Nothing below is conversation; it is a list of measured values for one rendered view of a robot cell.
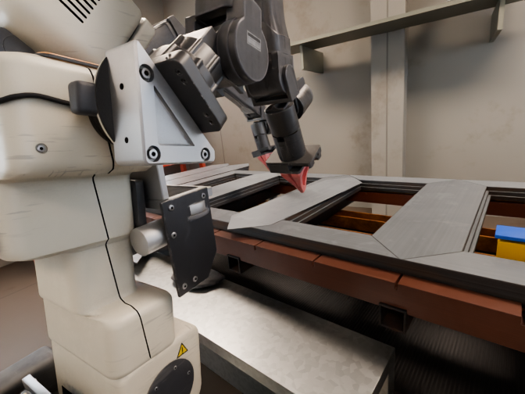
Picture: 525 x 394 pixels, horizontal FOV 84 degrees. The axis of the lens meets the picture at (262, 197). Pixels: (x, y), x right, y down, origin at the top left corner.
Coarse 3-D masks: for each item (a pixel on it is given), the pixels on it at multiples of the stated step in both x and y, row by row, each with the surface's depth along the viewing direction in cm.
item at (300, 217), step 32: (288, 192) 118; (352, 192) 120; (416, 192) 112; (512, 192) 94; (224, 224) 91; (480, 224) 76; (352, 256) 64; (384, 256) 60; (480, 288) 50; (512, 288) 47
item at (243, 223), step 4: (232, 216) 95; (232, 220) 91; (236, 220) 90; (240, 220) 90; (244, 220) 90; (248, 220) 89; (252, 220) 89; (232, 224) 87; (236, 224) 87; (240, 224) 86; (244, 224) 86; (248, 224) 86; (252, 224) 85; (256, 224) 85; (260, 224) 85; (264, 224) 84; (268, 224) 84
